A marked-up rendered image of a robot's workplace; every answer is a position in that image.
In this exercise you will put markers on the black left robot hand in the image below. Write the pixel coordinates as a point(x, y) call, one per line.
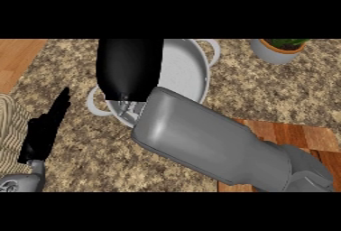
point(45, 132)

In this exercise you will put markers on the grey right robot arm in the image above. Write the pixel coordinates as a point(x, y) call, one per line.
point(209, 141)

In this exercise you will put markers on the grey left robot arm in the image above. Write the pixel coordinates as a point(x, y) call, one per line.
point(24, 180)

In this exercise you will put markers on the grey plant pot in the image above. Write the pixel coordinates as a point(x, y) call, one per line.
point(271, 52)

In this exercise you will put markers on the wooden cutting board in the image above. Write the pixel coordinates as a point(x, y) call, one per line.
point(302, 138)

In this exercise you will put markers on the beige striped cloth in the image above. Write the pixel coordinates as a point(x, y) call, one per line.
point(11, 135)

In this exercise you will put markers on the green plant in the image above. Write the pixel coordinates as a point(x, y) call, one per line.
point(288, 42)

